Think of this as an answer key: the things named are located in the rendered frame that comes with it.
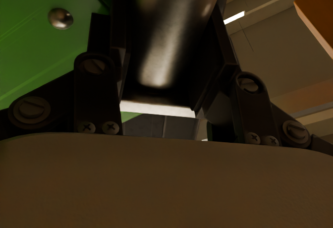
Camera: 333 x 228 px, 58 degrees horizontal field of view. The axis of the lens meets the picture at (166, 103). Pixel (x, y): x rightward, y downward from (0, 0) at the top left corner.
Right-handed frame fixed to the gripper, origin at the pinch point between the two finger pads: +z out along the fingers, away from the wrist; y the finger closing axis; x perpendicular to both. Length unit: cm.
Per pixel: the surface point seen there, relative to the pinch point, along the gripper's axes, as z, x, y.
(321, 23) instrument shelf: 34, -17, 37
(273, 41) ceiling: 472, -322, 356
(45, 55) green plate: 2.6, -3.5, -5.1
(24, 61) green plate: 2.6, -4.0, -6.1
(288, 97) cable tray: 170, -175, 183
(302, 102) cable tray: 156, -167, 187
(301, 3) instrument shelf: 45, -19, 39
